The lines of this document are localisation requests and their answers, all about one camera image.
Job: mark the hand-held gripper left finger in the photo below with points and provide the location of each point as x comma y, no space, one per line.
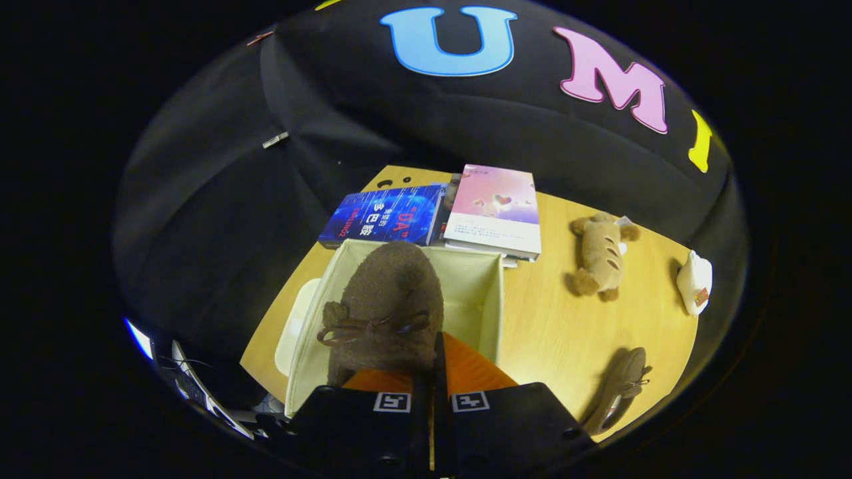
421,439

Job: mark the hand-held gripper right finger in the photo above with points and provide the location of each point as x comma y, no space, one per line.
444,432

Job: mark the cream fabric storage box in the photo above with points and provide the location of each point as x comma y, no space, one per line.
472,299

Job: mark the brown fuzzy shoe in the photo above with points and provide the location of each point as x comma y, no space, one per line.
393,286
626,379

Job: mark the blue cover book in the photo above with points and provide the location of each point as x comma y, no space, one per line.
386,216

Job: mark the dark cover book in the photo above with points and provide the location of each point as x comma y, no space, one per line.
447,199

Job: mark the tan bread plush toy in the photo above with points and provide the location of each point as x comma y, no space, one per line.
599,256

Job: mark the pink cover book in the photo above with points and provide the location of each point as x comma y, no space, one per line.
496,199

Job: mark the white plush toy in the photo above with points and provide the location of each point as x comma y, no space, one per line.
692,279

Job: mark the computer monitor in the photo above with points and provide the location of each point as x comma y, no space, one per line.
138,339

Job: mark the black backdrop cloth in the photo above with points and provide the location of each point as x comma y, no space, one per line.
466,126

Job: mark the silver clip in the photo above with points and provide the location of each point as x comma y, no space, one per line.
275,140

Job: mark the copper clip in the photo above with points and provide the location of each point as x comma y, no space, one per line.
259,38

